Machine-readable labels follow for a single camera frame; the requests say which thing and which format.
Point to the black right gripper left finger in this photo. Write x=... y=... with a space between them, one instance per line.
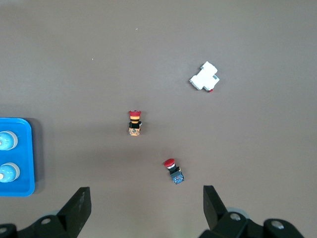
x=71 y=215

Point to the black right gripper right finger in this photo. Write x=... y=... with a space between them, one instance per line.
x=218 y=218

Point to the blue call bell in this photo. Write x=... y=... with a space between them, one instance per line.
x=7 y=173
x=6 y=141

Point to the red push button blue base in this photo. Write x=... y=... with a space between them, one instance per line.
x=173 y=171

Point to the blue plastic tray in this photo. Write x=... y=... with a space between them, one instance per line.
x=26 y=158

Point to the red emergency stop orange base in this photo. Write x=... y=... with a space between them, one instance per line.
x=135 y=124

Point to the brown table cover mat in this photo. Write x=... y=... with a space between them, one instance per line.
x=74 y=74

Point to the white circuit breaker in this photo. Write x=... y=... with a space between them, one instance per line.
x=203 y=77

